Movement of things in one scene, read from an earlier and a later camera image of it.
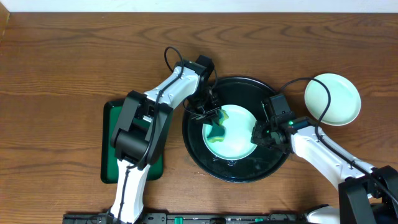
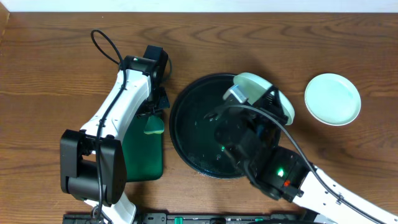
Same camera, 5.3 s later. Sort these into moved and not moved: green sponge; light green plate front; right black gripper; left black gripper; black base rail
Moved: light green plate front; green sponge; right black gripper; left black gripper
Not moved: black base rail
